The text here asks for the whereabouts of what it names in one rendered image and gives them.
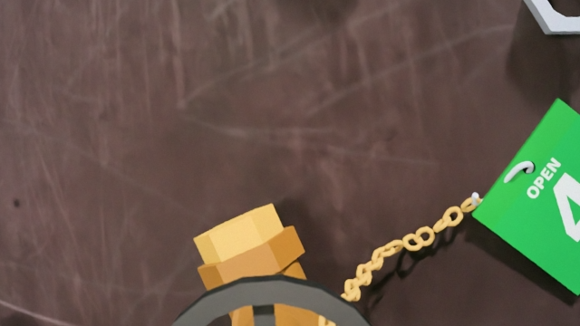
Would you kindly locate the white hex nut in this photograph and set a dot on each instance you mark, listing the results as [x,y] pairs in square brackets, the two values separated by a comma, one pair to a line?
[550,21]

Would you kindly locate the green tag on yellow chain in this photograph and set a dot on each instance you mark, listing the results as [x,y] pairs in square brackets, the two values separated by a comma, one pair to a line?
[537,212]

